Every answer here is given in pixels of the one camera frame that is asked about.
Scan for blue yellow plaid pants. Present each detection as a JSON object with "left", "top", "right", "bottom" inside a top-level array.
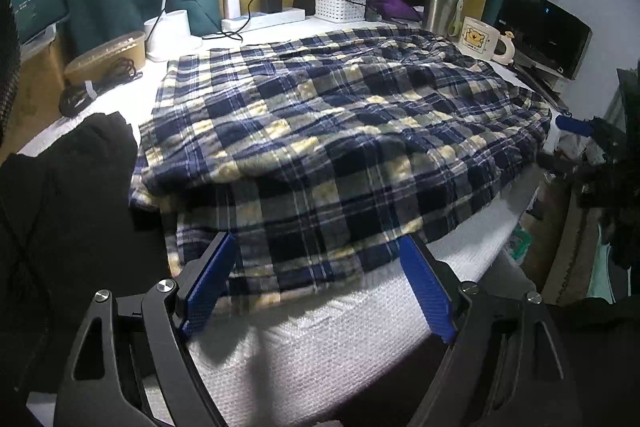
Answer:
[{"left": 129, "top": 26, "right": 552, "bottom": 314}]

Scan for black television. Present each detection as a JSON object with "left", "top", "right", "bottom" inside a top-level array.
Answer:
[{"left": 496, "top": 0, "right": 592, "bottom": 80}]

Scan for white bear mug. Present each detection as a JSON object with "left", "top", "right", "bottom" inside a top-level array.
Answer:
[{"left": 458, "top": 16, "right": 515, "bottom": 66}]

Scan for white textured table cover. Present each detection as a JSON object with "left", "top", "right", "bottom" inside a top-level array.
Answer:
[{"left": 23, "top": 25, "right": 538, "bottom": 426}]

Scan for black folded garment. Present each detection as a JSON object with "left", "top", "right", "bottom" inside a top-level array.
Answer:
[{"left": 1, "top": 113, "right": 170, "bottom": 393}]

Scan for stainless steel tumbler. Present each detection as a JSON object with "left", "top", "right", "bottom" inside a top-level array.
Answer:
[{"left": 422, "top": 0, "right": 463, "bottom": 37}]

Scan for purple cloth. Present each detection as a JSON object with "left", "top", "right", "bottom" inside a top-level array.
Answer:
[{"left": 369, "top": 0, "right": 422, "bottom": 22}]

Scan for beige lidded container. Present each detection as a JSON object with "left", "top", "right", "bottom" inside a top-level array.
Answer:
[{"left": 64, "top": 30, "right": 146, "bottom": 84}]

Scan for cardboard box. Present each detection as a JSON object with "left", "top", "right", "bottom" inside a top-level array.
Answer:
[{"left": 1, "top": 25, "right": 65, "bottom": 161}]

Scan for white power strip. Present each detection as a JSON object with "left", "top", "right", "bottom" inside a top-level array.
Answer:
[{"left": 221, "top": 8, "right": 306, "bottom": 32}]

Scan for white desk lamp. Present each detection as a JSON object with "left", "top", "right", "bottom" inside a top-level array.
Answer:
[{"left": 144, "top": 0, "right": 193, "bottom": 62}]

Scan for white USB charger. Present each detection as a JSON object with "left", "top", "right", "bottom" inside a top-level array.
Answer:
[{"left": 224, "top": 0, "right": 242, "bottom": 20}]

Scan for computer monitor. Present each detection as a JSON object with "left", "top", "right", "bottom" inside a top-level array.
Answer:
[{"left": 11, "top": 0, "right": 68, "bottom": 44}]

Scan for coiled black cable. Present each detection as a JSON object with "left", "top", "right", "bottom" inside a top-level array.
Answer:
[{"left": 57, "top": 56, "right": 144, "bottom": 118}]

